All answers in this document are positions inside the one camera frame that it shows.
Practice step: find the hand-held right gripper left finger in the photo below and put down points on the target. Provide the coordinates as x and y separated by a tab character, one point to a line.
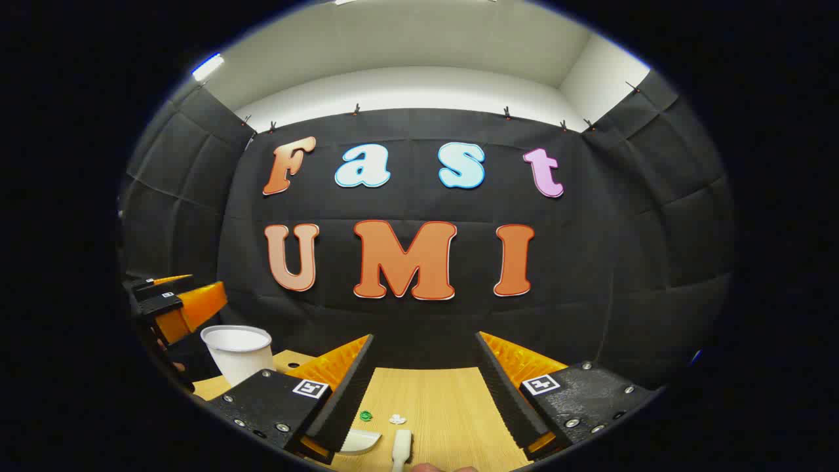
347	400

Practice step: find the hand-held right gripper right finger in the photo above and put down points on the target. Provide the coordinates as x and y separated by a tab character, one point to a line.
501	393

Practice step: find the wooden desktop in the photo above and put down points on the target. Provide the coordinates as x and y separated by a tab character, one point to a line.
432	406

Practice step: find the ceiling light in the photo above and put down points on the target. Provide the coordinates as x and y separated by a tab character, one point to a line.
208	65

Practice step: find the small grey broom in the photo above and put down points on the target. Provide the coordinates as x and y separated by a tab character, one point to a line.
401	449

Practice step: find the grey plastic dustpan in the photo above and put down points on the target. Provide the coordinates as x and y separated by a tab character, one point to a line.
357	442

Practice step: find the white ribbed garbage bin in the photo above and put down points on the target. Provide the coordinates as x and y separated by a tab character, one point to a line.
239	357

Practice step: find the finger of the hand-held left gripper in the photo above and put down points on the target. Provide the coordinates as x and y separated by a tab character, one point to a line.
164	283
196	305

